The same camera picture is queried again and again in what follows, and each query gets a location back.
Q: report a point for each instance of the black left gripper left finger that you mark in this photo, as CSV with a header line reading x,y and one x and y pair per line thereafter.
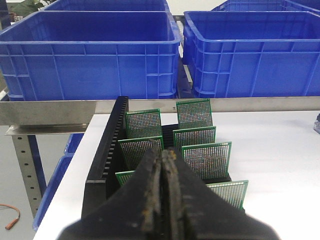
x,y
132,213

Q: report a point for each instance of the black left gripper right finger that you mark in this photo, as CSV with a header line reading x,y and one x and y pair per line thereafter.
x,y
194,212

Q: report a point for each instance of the green perforated circuit board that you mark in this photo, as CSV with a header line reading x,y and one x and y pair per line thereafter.
x,y
194,136
134,149
233,192
194,113
143,123
123,176
208,161

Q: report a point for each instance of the black slotted board rack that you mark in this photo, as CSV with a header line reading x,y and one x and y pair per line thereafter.
x,y
101,182

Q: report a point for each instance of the blue crate under table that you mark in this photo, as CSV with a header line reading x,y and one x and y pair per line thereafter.
x,y
56,178

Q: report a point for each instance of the blue plastic crate centre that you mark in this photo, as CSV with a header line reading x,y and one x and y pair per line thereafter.
x,y
233,54

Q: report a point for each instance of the blue plastic crate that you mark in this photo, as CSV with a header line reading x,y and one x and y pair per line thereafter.
x,y
233,54
91,55

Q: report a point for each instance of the blue plastic crate left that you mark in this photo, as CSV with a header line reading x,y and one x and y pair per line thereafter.
x,y
91,55

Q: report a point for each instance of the blue crate rear right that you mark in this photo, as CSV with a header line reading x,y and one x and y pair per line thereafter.
x,y
269,5

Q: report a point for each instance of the blue crate rear left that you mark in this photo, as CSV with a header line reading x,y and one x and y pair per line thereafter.
x,y
109,5

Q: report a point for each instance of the green plant leaves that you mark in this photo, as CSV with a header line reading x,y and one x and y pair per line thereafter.
x,y
27,7

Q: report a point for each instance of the perforated steel shelf post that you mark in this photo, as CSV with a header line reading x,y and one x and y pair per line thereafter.
x,y
28,156

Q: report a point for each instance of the steel shelf rail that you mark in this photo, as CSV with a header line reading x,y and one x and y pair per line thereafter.
x,y
71,112

